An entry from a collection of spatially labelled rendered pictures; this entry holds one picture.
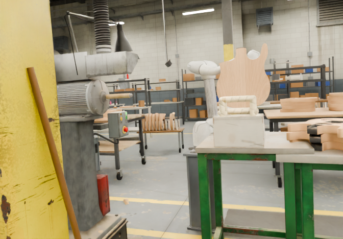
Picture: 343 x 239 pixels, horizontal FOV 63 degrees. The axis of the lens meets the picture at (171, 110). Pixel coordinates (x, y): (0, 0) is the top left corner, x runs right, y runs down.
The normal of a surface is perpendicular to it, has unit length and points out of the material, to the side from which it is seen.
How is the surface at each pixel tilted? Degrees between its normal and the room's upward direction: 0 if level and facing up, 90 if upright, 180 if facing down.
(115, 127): 90
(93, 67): 90
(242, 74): 92
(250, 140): 90
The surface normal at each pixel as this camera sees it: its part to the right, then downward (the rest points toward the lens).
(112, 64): -0.30, 0.07
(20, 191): 0.95, -0.04
